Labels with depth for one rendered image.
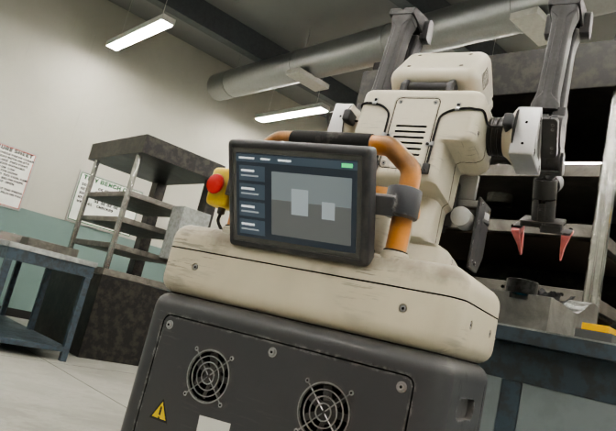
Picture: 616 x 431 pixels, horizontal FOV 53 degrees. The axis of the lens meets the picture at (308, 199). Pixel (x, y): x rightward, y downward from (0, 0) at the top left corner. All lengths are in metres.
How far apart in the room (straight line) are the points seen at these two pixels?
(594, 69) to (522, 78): 0.28
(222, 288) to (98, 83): 7.93
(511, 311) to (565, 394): 0.24
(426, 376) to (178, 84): 8.72
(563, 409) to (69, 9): 8.13
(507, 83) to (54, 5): 6.98
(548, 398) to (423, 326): 0.79
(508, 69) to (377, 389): 2.11
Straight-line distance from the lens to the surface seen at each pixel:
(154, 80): 9.25
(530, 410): 1.64
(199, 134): 9.49
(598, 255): 2.44
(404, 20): 1.82
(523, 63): 2.81
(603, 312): 2.71
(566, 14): 1.70
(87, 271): 5.30
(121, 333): 5.93
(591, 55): 2.71
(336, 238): 0.92
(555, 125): 1.39
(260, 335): 0.98
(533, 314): 1.67
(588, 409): 1.59
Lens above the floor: 0.68
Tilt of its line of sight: 11 degrees up
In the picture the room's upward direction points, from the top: 13 degrees clockwise
